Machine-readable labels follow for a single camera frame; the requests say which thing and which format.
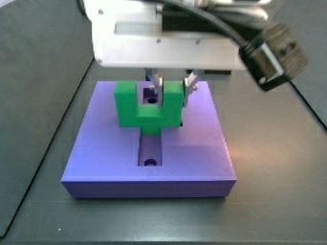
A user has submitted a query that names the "dark grey block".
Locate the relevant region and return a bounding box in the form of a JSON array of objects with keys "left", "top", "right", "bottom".
[{"left": 205, "top": 70, "right": 231, "bottom": 76}]

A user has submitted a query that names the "black cable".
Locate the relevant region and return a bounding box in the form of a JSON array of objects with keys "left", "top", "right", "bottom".
[{"left": 145, "top": 0, "right": 274, "bottom": 49}]

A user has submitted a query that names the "purple board with cross slot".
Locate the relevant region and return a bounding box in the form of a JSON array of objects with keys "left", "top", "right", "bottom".
[{"left": 62, "top": 81, "right": 237, "bottom": 198}]

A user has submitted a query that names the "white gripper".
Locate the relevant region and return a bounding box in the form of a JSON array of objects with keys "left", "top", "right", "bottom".
[{"left": 83, "top": 0, "right": 243, "bottom": 106}]

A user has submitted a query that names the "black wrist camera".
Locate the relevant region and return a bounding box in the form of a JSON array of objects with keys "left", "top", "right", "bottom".
[{"left": 239, "top": 22, "right": 309, "bottom": 92}]

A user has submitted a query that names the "green U-shaped block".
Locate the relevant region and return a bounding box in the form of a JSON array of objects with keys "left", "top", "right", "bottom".
[{"left": 114, "top": 81, "right": 185, "bottom": 135}]

